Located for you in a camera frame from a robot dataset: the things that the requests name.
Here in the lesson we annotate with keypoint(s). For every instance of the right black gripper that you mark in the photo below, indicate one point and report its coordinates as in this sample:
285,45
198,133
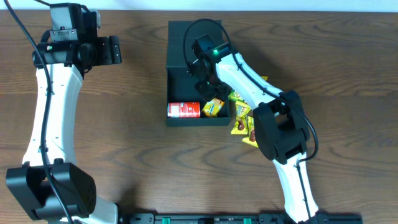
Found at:
206,94

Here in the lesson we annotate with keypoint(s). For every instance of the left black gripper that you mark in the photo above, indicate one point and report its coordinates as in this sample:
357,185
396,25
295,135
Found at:
109,51

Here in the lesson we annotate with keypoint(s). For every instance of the dark green box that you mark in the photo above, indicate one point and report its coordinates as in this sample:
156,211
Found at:
180,84

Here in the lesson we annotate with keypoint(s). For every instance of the green yellow snack packet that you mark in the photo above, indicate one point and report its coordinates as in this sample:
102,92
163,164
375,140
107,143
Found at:
235,96

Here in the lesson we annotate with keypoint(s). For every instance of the small yellow snack packet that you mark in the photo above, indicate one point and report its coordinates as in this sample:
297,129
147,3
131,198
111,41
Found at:
212,107

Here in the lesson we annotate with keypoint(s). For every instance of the red chips can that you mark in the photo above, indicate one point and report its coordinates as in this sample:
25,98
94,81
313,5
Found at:
184,110

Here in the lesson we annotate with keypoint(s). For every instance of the yellow chocolate snack packet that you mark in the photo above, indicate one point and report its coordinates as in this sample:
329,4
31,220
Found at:
241,124

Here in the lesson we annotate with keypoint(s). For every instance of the yellow brown snack packet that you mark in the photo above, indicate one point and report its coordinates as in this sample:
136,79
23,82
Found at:
250,139

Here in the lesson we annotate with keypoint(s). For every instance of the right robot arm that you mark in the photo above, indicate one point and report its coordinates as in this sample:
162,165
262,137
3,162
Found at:
280,125

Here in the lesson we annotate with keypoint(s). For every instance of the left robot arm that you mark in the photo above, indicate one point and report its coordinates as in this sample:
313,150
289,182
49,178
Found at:
49,185

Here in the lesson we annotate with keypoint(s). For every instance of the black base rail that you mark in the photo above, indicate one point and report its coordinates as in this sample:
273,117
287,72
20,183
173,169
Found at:
262,218

